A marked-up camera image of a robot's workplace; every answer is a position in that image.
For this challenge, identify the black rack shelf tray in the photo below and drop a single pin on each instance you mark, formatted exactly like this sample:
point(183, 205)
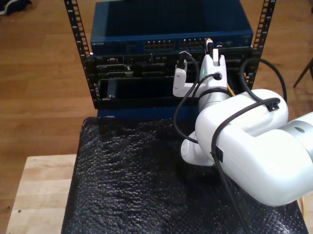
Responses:
point(140, 102)

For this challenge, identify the black rack server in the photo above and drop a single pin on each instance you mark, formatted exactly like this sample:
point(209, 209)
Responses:
point(134, 67)

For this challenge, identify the dark wooden stool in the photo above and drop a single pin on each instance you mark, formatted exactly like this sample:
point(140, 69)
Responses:
point(305, 69)

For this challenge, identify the black textured mat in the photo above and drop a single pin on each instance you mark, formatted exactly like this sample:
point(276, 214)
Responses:
point(123, 200)

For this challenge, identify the dark sneaker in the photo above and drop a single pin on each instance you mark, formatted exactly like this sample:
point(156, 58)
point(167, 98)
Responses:
point(13, 5)

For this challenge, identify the blue network switch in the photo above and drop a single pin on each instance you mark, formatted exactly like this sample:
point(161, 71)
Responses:
point(168, 19)

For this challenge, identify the black perforated rack post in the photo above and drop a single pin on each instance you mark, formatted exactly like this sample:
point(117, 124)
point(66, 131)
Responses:
point(270, 15)
point(73, 22)

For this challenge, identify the blue rack base plate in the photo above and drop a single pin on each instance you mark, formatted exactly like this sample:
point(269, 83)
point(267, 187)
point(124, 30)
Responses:
point(146, 113)

